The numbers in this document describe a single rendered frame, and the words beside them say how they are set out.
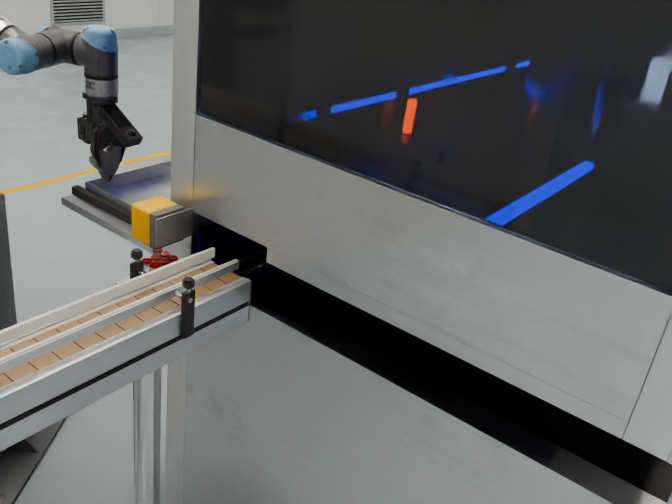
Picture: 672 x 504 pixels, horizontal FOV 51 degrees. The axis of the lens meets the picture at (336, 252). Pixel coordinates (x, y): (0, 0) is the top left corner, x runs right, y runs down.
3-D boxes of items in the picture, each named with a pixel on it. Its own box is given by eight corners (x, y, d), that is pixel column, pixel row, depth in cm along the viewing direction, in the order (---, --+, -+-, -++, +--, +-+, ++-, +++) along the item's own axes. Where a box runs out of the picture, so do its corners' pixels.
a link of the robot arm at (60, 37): (18, 27, 155) (62, 36, 153) (50, 21, 165) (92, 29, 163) (21, 63, 159) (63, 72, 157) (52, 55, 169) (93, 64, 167)
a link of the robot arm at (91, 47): (92, 21, 162) (125, 28, 161) (93, 69, 167) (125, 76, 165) (71, 26, 155) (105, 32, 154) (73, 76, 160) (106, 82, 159)
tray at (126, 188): (262, 215, 173) (263, 202, 171) (180, 245, 154) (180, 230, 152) (169, 172, 190) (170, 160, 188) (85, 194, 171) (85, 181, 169)
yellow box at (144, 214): (184, 240, 139) (185, 206, 136) (155, 250, 134) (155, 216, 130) (158, 226, 143) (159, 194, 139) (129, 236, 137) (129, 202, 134)
